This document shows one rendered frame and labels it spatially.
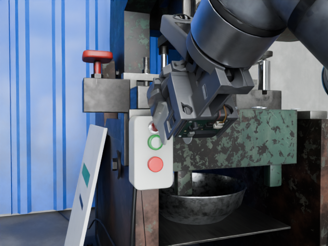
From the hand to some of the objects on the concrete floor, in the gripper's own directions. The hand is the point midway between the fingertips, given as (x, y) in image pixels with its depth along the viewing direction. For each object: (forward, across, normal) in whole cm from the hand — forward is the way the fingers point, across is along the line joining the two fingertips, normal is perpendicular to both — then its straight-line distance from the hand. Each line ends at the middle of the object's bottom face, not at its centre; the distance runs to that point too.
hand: (163, 122), depth 45 cm
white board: (+98, -9, -14) cm, 100 cm away
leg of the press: (+80, -2, -25) cm, 84 cm away
